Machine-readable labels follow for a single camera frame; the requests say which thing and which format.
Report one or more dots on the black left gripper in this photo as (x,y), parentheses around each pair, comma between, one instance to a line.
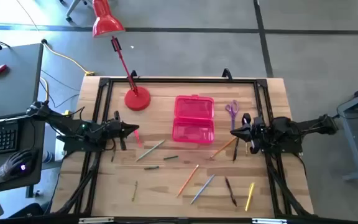
(113,130)

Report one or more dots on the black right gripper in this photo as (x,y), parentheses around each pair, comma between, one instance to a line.
(253,133)

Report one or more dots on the pink pen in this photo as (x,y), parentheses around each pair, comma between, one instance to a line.
(138,138)

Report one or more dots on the purple scissors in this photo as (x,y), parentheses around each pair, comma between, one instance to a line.
(232,119)

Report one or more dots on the small gold pencil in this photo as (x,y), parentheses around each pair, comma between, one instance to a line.
(246,149)

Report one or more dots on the black pen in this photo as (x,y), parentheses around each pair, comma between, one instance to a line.
(235,150)

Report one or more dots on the orange pencil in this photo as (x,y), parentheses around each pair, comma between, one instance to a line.
(223,148)
(187,180)

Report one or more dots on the long light green pencil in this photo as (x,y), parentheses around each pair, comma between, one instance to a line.
(150,150)

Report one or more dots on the short dark green marker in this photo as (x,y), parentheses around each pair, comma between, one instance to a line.
(170,157)
(151,168)

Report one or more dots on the pink plastic supply box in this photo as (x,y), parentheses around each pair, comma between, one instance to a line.
(193,133)

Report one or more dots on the dark maroon pen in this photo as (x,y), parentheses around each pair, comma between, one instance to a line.
(230,191)

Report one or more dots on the short olive pencil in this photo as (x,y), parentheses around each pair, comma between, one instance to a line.
(134,191)

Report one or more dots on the yellow pen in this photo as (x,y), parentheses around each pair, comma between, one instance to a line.
(250,196)

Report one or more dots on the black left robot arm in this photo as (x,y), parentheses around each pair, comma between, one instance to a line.
(70,126)

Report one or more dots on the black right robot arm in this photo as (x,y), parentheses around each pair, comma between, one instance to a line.
(291,127)

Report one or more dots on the red desk lamp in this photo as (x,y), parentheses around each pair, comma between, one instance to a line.
(137,99)

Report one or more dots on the white blue bottle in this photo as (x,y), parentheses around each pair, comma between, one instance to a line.
(47,157)

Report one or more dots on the grey side table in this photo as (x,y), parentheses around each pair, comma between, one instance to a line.
(351,146)

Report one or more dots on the black computer mouse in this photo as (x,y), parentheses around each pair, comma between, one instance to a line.
(23,168)

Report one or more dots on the person's hand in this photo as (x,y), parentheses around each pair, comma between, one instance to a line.
(5,169)

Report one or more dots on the grey desk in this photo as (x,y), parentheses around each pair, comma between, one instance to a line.
(11,186)

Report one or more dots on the office chair base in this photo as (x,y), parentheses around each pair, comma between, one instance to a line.
(71,9)

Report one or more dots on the black metal table frame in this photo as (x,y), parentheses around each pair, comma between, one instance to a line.
(182,80)

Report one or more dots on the silver metal bracket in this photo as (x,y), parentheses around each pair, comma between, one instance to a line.
(96,220)
(269,221)

